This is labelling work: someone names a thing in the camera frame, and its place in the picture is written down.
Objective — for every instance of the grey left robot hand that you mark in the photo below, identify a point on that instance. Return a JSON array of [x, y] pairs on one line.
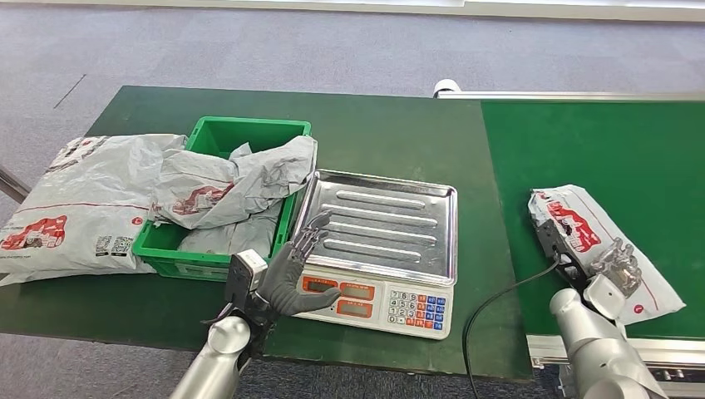
[[283, 286]]

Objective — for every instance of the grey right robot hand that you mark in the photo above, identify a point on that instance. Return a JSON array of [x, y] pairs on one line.
[[619, 270]]

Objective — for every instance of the grey parcel bag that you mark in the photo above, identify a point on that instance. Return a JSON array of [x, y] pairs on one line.
[[584, 215], [220, 182], [231, 237]]

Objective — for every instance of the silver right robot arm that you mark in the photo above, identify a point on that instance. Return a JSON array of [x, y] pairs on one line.
[[595, 347]]

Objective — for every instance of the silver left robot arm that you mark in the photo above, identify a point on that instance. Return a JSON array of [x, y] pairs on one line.
[[217, 358]]

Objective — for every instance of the white conveyor roller end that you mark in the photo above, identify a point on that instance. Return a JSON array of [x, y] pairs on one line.
[[445, 88]]

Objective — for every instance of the white scale with steel tray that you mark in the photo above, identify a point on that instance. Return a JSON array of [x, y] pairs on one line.
[[385, 220]]

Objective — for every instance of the green plastic crate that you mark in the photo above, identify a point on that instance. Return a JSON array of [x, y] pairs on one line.
[[215, 135]]

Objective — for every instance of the dark green table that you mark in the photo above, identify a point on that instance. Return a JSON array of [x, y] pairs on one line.
[[374, 132]]

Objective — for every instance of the large flat grey mailer bag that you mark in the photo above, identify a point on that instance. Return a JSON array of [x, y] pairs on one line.
[[88, 209]]

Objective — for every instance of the grey metal bar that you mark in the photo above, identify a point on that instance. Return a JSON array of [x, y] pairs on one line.
[[12, 190]]

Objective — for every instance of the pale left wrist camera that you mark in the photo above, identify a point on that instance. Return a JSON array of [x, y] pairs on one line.
[[248, 270]]

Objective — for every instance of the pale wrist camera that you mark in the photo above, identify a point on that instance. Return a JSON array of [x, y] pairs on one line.
[[248, 270], [553, 242]]

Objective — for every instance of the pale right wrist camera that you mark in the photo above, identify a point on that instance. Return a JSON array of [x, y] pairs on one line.
[[553, 242]]

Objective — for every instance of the aluminium conveyor frame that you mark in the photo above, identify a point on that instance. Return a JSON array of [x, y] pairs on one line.
[[578, 96]]

